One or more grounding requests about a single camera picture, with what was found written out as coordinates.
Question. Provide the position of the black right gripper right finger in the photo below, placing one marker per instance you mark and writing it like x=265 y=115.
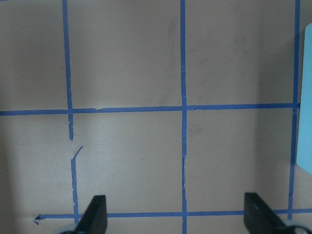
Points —
x=259 y=218

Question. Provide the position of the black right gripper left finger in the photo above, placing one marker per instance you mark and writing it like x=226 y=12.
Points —
x=94 y=220

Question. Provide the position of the light blue plastic bin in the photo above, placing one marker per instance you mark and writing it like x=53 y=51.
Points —
x=304 y=145

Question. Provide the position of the brown paper table cover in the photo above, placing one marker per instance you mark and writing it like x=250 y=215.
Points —
x=171 y=108

